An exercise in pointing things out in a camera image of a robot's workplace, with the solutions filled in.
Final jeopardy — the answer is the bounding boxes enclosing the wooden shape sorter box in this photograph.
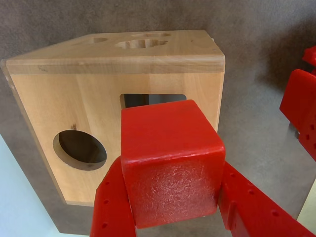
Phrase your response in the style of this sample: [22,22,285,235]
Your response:
[0,29,227,207]

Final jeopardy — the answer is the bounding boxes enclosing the red cube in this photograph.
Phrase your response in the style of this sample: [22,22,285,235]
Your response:
[120,99,226,229]

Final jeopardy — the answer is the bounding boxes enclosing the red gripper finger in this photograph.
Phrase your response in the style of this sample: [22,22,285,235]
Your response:
[90,157,138,237]
[218,161,316,237]

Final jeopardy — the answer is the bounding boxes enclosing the red robot base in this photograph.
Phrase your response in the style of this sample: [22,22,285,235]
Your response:
[279,45,316,162]

